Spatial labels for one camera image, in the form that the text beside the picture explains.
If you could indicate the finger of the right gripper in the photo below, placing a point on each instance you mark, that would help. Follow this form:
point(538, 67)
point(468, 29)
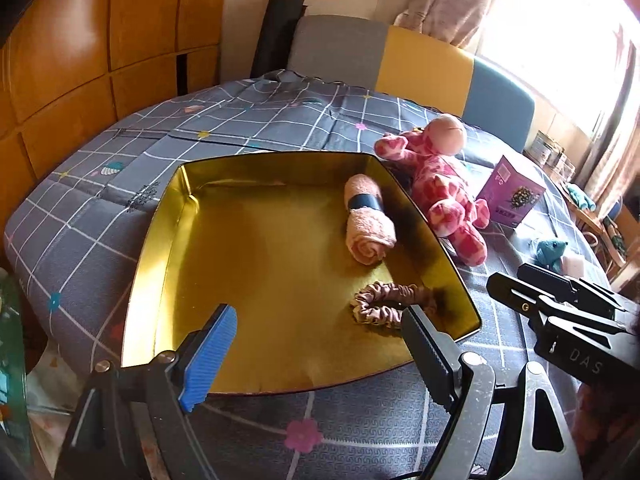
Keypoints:
point(575, 291)
point(533, 302)

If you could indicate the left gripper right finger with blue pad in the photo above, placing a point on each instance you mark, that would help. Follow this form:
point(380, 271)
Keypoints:
point(436, 355)

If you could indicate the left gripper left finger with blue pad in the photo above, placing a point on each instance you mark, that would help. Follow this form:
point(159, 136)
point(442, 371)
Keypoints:
point(201, 355)

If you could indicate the blue plush dog toy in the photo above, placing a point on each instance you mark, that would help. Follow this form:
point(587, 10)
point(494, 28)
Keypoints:
point(549, 253)

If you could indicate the pink towel blue band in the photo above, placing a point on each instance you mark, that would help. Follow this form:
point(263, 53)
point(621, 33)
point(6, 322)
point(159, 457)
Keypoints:
point(370, 234)

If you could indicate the wooden side table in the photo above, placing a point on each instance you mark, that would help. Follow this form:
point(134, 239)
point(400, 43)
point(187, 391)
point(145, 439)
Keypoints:
point(620, 270)

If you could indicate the pink leopard scrunchie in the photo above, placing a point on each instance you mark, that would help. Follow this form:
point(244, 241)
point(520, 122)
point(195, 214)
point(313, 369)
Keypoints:
point(382, 304)

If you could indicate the purple cardboard box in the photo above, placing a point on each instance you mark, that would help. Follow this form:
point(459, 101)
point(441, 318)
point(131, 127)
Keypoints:
point(512, 190)

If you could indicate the teal cloth on table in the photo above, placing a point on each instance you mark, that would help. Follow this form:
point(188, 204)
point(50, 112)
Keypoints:
point(581, 200)

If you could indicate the pink spotted plush giraffe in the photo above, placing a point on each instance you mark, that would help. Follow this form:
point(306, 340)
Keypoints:
point(439, 185)

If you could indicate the gold tin box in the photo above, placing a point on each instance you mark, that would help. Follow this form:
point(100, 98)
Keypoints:
point(265, 233)

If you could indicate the grey yellow blue headboard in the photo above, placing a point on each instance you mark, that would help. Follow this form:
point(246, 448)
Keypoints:
point(419, 68)

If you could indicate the black rolled mat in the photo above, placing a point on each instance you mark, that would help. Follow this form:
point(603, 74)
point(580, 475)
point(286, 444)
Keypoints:
point(276, 35)

